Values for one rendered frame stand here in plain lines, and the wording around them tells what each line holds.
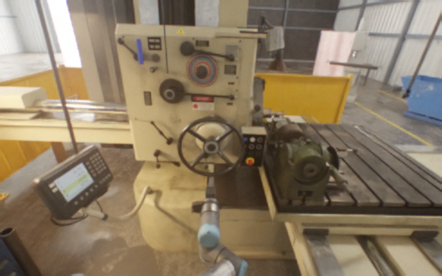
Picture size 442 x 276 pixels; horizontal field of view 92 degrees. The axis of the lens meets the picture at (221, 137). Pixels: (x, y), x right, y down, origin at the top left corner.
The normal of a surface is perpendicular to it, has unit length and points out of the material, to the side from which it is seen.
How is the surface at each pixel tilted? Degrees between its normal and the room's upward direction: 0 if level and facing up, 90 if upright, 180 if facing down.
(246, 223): 90
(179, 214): 90
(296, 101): 90
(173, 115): 90
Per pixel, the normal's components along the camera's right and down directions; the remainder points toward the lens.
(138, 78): 0.00, 0.46
